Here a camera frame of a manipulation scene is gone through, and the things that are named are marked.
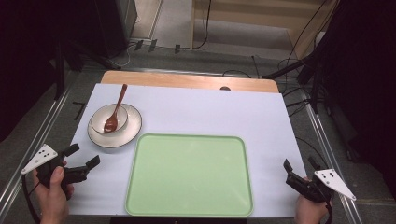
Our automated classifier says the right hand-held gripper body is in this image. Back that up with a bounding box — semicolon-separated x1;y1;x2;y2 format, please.
285;168;357;203

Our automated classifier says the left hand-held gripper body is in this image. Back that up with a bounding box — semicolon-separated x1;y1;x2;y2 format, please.
21;143;90;201

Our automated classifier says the person's right hand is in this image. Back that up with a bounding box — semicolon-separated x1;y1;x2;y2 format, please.
293;176;330;224

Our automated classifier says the person's left hand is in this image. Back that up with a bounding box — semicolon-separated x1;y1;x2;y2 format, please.
32;161;76;224

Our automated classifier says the white ceramic bowl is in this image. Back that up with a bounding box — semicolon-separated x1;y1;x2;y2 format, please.
90;104;130;135

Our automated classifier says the white dark-rimmed plate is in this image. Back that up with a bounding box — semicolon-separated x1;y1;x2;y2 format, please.
87;103;143;149

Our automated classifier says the brown wooden spoon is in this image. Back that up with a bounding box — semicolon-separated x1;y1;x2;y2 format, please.
103;83;129;133

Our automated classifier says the black metal stand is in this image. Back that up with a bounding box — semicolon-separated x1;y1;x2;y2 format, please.
52;38;123;101
262;52;331;115

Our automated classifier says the light green plastic tray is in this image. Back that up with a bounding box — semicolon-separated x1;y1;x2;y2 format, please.
124;133;254;218

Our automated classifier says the dark curtain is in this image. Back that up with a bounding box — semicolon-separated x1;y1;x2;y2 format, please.
314;0;396;200
0;0;104;143

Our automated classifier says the white table mat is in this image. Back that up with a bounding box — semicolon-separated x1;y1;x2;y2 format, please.
65;82;308;218

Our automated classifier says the wooden table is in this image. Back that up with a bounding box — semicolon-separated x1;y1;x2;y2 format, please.
100;70;280;94

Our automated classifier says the black cabinet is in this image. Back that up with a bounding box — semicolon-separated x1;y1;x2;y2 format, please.
92;0;138;59

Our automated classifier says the wooden platform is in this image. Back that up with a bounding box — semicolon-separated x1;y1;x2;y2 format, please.
190;0;340;61

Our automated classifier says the metal floor rail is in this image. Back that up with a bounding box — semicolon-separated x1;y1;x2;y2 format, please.
0;70;78;216
302;101;364;224

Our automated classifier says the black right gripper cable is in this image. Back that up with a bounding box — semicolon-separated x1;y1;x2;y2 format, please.
324;201;334;224

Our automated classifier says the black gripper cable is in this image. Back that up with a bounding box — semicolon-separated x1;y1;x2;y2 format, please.
324;201;334;224
21;173;42;224

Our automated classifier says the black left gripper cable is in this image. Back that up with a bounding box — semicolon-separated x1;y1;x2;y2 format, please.
21;173;42;224

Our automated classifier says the white floor cable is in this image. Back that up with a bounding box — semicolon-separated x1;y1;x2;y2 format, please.
106;43;138;70

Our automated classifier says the black floor cable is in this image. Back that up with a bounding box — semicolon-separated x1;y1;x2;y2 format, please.
276;0;331;94

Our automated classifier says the black hanging cable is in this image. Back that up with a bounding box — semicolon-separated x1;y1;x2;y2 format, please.
178;0;213;51

